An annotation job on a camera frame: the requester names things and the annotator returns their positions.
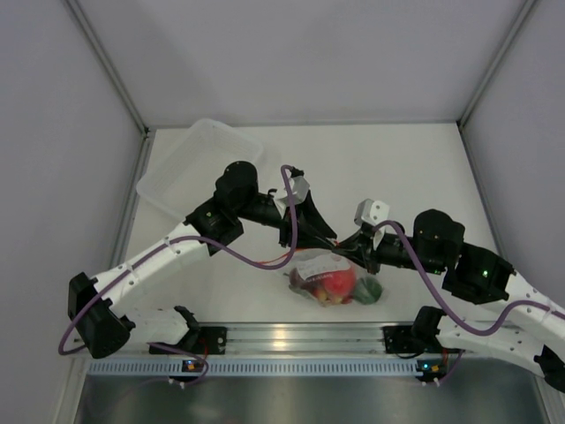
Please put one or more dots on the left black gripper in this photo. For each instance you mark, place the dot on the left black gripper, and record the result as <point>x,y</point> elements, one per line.
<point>312,228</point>

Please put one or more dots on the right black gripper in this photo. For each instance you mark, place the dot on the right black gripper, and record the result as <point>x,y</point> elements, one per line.
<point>362,247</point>

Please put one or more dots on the red fake tomato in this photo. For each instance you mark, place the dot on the red fake tomato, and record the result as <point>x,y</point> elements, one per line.
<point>340,283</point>

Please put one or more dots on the clear zip top bag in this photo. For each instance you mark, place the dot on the clear zip top bag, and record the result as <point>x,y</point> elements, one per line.
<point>307,270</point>

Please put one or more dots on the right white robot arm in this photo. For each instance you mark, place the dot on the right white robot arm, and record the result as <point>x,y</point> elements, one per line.
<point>483,304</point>

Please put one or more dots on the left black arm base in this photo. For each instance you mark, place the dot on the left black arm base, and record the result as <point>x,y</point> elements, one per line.
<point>203,341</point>

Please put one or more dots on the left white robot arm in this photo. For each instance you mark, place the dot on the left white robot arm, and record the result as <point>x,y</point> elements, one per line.
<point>101,307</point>

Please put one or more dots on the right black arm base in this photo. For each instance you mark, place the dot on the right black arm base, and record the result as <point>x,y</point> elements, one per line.
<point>404,340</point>

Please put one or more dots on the green fake vegetable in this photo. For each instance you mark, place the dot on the green fake vegetable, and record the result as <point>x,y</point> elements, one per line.
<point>367,291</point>

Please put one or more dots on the white perforated plastic basket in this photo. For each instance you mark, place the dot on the white perforated plastic basket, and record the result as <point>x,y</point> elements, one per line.
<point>184,177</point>

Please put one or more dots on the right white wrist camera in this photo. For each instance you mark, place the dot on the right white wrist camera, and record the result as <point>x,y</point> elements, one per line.
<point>369,213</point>

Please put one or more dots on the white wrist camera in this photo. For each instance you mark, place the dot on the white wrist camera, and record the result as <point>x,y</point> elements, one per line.
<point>299,189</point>
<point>369,213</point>

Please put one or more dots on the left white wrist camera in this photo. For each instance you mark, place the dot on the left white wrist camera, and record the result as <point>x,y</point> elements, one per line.
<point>299,189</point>

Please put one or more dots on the white slotted cable duct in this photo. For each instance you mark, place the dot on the white slotted cable duct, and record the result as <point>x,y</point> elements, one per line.
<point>180,367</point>

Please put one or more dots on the aluminium mounting rail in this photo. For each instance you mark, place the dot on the aluminium mounting rail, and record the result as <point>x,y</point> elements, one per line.
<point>308,338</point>

